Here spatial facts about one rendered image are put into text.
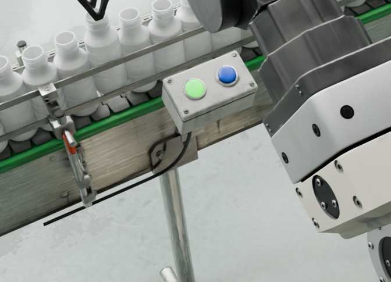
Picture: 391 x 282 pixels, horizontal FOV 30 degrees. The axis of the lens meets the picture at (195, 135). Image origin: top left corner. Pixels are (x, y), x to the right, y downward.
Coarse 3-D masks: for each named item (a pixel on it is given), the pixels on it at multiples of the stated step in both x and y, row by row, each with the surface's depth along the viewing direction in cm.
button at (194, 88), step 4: (192, 80) 119; (196, 80) 119; (188, 84) 119; (192, 84) 119; (196, 84) 119; (200, 84) 119; (188, 88) 118; (192, 88) 118; (196, 88) 118; (200, 88) 119; (188, 92) 118; (192, 92) 118; (196, 92) 118; (200, 92) 118; (192, 96) 119; (196, 96) 118
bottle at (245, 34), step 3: (243, 30) 139; (246, 30) 138; (249, 30) 138; (243, 33) 139; (246, 33) 139; (249, 33) 139; (252, 33) 139; (243, 36) 140; (246, 36) 139; (249, 36) 139; (243, 39) 140; (252, 42) 140; (255, 42) 140; (246, 45) 141; (249, 45) 141; (252, 45) 141; (255, 45) 141; (258, 45) 141; (249, 48) 142; (252, 48) 142
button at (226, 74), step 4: (224, 68) 120; (228, 68) 121; (232, 68) 121; (220, 72) 120; (224, 72) 120; (228, 72) 120; (232, 72) 120; (220, 76) 120; (224, 76) 120; (228, 76) 120; (232, 76) 120; (224, 80) 120; (228, 80) 120; (232, 80) 120
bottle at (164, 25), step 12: (156, 0) 128; (168, 0) 127; (156, 12) 126; (168, 12) 126; (156, 24) 128; (168, 24) 128; (180, 24) 130; (156, 36) 128; (168, 36) 128; (168, 48) 130; (180, 48) 132; (156, 60) 133; (168, 60) 132; (180, 60) 133; (180, 72) 135
